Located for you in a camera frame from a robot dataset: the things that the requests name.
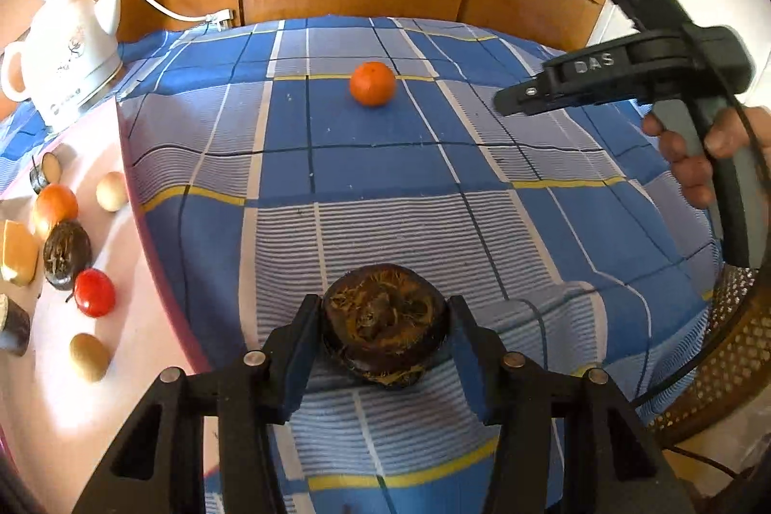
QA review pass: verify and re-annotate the pink tray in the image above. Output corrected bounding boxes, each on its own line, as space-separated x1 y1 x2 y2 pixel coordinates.
0 95 224 514

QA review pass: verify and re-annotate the small beige round fruit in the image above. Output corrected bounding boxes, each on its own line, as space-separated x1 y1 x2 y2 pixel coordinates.
96 171 129 212

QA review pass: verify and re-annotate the orange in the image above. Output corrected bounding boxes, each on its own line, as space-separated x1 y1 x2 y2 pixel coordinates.
33 183 80 238
349 61 397 108

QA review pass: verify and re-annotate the person's right hand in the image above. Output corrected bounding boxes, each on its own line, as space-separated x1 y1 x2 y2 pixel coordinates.
641 105 771 211

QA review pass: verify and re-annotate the small red fruit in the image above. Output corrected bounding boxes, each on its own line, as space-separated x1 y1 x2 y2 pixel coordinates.
65 268 117 318

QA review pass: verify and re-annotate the small yellow-brown round fruit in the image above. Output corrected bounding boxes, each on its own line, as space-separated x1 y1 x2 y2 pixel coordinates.
69 333 111 383

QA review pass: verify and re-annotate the bread roll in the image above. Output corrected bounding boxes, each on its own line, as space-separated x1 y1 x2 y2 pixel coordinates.
0 219 40 287

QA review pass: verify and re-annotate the black floor cable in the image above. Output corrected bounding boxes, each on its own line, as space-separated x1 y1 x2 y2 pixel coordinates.
663 447 744 482

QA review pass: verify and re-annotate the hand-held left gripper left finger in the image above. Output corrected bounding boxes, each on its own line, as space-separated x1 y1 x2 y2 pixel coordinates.
72 294 323 514

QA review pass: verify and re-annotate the dark brown water chestnut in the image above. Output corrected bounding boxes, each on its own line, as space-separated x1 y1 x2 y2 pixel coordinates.
42 221 93 291
319 264 450 387

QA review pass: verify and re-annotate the wicker chair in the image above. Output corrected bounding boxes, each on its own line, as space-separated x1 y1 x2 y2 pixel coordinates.
651 264 771 446

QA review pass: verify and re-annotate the blue checked cloth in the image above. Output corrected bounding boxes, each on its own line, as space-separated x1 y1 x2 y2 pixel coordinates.
0 14 724 514

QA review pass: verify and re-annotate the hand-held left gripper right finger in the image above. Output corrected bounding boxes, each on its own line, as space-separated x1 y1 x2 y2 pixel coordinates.
447 295 693 514

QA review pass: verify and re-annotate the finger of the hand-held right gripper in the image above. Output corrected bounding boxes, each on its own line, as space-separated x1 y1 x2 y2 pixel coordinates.
495 76 580 116

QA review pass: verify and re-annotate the white electric kettle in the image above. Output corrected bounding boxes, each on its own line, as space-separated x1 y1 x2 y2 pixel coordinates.
0 0 124 130

